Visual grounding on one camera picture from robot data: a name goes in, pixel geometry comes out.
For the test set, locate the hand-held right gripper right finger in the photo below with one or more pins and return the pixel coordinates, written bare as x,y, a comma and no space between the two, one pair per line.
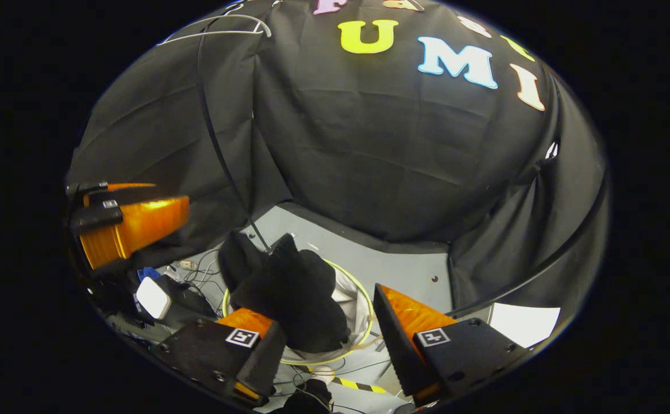
395,345

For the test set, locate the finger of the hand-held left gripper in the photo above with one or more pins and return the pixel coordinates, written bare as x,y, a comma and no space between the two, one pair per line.
145,221
128,194

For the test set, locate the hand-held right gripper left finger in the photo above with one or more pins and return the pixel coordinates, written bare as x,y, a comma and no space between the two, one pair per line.
263,362

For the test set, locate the white mesh laundry hamper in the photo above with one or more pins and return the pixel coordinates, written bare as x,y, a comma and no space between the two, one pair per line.
358,305

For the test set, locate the black knit garment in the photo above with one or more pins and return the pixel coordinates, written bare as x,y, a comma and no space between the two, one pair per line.
295,293

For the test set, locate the black metal clothes rack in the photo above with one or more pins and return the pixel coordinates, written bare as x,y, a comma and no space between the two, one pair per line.
542,271

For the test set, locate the white plastic clothes hanger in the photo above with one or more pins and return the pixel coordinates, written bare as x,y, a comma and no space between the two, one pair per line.
226,32

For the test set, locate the small blue object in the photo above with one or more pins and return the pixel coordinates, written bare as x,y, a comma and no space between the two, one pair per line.
148,273

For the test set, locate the yellow black hazard tape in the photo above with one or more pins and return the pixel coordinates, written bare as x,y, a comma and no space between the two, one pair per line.
358,385

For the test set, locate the dark cloth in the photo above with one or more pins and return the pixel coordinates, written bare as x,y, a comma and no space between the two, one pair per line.
309,399

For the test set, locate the white rounded device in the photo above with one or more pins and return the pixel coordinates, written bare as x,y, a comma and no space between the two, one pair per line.
154,298

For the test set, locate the white flat board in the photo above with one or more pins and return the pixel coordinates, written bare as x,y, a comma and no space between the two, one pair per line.
524,325

